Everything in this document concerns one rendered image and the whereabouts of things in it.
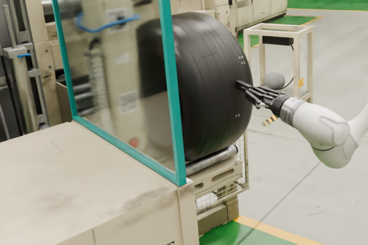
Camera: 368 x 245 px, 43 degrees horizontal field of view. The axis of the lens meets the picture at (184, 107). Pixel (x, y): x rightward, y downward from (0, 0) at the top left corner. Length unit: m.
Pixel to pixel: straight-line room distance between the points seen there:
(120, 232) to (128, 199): 0.07
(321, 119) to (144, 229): 0.66
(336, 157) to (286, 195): 1.84
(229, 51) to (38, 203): 0.94
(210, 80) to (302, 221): 1.70
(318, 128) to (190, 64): 0.49
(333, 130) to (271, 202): 1.94
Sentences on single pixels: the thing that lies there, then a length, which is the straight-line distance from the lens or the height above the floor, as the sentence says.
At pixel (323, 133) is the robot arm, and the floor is 1.19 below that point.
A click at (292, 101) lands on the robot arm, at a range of 1.48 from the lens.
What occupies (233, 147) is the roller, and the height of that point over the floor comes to 0.92.
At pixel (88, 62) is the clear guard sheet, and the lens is 1.23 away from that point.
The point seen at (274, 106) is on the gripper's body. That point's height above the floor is 1.22.
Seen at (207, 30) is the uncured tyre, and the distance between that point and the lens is 1.71.
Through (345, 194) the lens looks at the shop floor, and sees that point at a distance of 3.42.
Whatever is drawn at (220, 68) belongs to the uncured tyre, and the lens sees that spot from 1.64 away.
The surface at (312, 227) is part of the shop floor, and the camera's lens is 3.06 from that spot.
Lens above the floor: 1.77
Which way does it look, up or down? 21 degrees down
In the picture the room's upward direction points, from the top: 5 degrees counter-clockwise
